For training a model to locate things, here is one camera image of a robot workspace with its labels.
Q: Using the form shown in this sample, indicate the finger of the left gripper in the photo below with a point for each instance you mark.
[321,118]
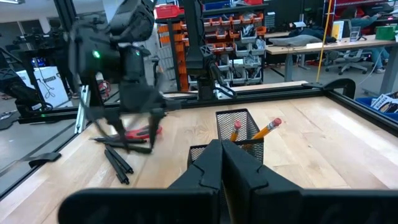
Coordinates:
[155,127]
[119,132]

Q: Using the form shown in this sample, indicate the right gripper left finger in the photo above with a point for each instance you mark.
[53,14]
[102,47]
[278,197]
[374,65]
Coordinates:
[205,174]

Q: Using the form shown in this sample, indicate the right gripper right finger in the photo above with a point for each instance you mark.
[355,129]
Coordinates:
[245,177]

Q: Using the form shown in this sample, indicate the black pen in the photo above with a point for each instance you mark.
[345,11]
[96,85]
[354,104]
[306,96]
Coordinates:
[122,161]
[117,169]
[140,148]
[102,139]

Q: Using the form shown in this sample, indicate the black mesh desk organizer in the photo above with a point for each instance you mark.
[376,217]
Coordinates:
[236,116]

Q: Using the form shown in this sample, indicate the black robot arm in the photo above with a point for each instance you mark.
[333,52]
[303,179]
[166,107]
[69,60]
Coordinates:
[18,90]

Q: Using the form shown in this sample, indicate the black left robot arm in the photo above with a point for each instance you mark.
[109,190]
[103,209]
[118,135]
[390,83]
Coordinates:
[93,46]

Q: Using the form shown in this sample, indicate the grey office chair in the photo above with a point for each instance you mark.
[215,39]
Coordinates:
[348,60]

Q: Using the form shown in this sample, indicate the wooden-top office desk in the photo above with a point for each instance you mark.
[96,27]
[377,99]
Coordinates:
[339,44]

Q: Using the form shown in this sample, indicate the silver aluminium bar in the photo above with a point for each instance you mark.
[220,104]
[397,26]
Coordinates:
[81,112]

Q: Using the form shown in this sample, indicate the white printed sign board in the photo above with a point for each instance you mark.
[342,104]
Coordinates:
[46,84]

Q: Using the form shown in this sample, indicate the red plastic crate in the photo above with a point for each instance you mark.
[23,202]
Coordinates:
[168,12]

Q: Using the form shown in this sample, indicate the shelf rack with parts bins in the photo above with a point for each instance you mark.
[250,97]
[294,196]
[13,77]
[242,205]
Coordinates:
[236,34]

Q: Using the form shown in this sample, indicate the blue plastic bin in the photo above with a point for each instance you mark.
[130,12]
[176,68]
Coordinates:
[363,102]

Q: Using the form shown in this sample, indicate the printed magazines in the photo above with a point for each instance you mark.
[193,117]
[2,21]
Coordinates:
[385,102]

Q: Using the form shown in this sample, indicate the person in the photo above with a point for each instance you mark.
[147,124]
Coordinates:
[367,21]

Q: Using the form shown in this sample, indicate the green box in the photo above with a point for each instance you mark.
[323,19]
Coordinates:
[385,32]

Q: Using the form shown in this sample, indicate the black frame clamp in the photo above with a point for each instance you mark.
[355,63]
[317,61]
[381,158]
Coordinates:
[43,159]

